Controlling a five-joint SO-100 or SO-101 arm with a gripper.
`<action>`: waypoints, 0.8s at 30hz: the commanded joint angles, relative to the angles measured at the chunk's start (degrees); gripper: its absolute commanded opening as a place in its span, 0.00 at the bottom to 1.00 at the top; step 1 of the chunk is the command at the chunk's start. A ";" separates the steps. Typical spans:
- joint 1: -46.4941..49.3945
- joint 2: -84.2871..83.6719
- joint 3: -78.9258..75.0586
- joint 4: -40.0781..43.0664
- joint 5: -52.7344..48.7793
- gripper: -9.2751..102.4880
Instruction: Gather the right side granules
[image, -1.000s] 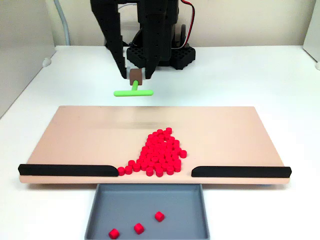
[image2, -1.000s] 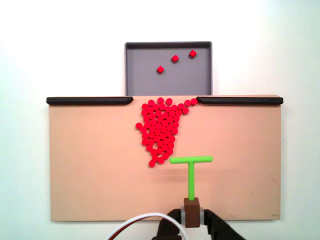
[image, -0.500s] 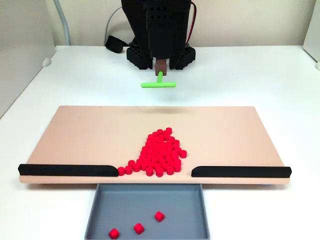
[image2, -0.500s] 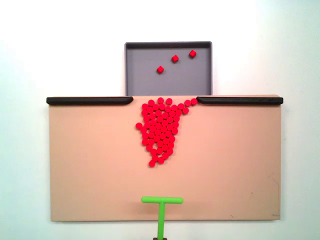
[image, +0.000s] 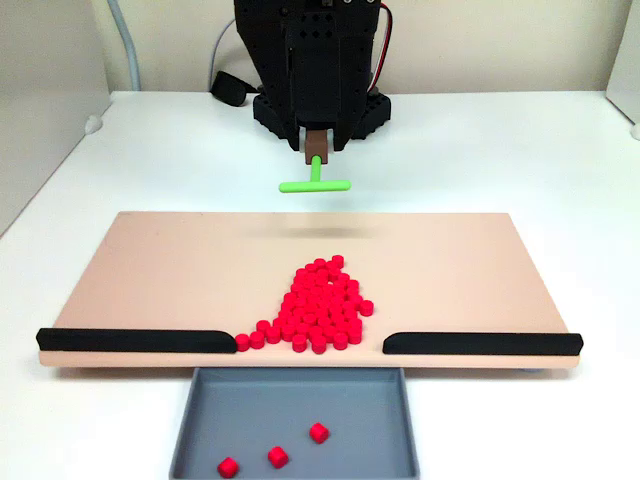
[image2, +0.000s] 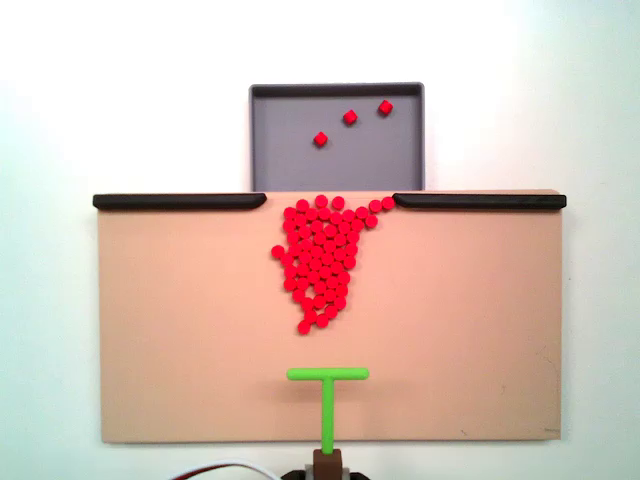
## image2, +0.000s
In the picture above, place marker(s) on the green T-shaped pusher tool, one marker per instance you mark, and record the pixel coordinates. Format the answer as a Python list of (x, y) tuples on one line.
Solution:
[(327, 400)]

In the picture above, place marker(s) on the pile of red granules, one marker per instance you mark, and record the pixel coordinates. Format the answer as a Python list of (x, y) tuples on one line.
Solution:
[(320, 255)]

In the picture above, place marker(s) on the peach flat board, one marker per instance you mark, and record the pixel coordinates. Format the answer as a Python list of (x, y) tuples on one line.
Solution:
[(200, 325)]

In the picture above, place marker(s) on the grey shallow tray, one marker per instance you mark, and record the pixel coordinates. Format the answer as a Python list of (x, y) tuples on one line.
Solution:
[(360, 160)]

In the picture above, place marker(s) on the black foam rail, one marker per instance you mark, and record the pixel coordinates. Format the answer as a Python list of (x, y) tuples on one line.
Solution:
[(480, 201), (175, 201)]

